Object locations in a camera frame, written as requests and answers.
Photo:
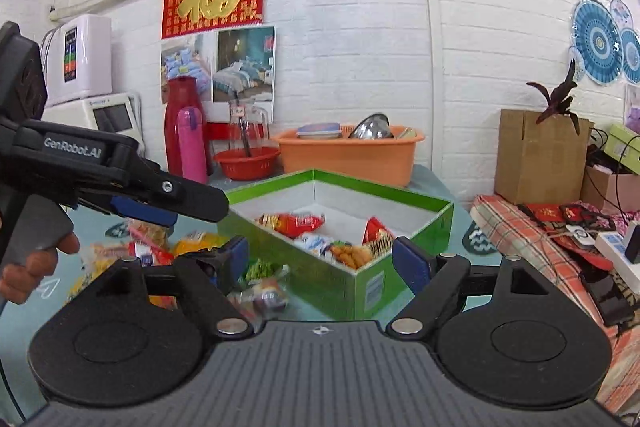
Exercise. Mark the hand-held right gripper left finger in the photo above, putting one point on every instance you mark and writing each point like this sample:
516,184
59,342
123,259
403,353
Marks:
235,259

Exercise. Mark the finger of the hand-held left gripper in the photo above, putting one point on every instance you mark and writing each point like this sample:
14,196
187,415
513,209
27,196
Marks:
195,203
145,211

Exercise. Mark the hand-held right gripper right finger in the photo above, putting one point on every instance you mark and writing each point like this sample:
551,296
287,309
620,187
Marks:
410,264

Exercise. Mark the pile of assorted snack packets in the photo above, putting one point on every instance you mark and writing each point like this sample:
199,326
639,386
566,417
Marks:
295,223
262,271

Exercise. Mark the green cardboard box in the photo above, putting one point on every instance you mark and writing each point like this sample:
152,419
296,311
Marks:
325,292

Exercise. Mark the person's left hand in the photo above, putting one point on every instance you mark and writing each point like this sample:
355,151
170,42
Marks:
35,274

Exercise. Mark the white appliance with screen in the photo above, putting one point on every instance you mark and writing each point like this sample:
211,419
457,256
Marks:
80,117

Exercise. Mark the pink bottle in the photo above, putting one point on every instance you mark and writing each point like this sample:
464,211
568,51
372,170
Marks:
192,147

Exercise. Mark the red plastic basket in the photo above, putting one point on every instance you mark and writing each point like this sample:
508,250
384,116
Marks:
245,167

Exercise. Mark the red thermos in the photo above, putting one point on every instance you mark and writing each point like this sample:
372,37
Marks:
172,132

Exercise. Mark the red plastic tray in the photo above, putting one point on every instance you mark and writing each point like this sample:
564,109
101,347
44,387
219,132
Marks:
217,132

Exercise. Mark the glass pitcher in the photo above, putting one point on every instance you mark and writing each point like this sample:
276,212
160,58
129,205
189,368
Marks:
252,127

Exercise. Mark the white water purifier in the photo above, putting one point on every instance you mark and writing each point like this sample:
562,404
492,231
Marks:
85,57

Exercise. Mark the plaid cloth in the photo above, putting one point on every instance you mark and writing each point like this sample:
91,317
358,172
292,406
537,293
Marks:
520,247

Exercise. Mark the orange plastic basin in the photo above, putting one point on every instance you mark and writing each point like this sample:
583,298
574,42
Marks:
350,159

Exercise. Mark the bedding poster with blue quilt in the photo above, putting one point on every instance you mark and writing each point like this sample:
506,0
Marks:
182,67

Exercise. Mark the metal bowl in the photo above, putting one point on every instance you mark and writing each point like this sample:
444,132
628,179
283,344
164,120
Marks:
372,127

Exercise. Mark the blue plate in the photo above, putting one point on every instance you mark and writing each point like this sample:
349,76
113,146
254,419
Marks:
320,131

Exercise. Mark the red embroidered cloth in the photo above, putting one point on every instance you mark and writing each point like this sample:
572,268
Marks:
545,212

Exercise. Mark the bedding poster with teal room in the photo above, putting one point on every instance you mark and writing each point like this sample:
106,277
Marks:
245,67

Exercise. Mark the brown cardboard box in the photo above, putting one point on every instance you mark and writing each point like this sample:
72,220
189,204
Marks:
540,167

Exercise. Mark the small white device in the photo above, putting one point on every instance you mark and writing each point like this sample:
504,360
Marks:
580,236

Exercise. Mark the teal printed tablecloth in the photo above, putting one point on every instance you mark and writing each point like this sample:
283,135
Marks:
20,347

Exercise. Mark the black pouch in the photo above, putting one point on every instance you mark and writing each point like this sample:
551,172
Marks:
607,302

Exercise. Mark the white power strip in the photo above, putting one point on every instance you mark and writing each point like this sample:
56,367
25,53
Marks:
612,247

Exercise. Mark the small open cardboard box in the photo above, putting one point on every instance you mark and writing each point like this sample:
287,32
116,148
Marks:
605,192

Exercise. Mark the purple leafed plant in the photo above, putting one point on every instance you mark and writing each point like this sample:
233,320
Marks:
557,99

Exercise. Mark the black power adapter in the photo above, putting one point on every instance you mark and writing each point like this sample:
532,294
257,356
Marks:
633,244

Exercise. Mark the light green box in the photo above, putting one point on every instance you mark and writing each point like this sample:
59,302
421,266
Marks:
625,147

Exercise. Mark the blue paper fan decoration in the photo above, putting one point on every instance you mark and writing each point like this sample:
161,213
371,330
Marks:
597,42

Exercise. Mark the purple wall picture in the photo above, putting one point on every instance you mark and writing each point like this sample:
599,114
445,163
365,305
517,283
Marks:
633,109

